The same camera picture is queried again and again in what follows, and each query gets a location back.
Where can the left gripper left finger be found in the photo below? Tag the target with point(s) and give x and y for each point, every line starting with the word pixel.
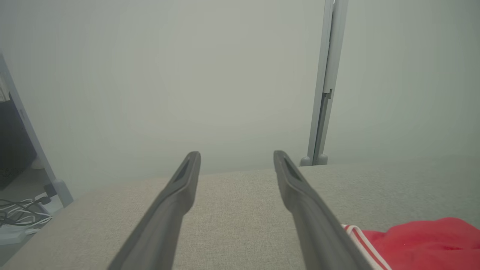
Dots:
pixel 165 217

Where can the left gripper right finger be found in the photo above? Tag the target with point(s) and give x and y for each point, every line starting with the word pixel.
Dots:
pixel 315 225

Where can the red and white jersey shirt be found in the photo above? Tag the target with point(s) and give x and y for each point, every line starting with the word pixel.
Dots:
pixel 427 243

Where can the white power strip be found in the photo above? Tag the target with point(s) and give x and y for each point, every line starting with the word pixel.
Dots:
pixel 13 235

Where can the grey double partition post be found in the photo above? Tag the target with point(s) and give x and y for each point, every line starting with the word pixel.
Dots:
pixel 326 93

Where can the grey single partition post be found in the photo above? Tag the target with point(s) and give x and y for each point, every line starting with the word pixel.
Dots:
pixel 33 142

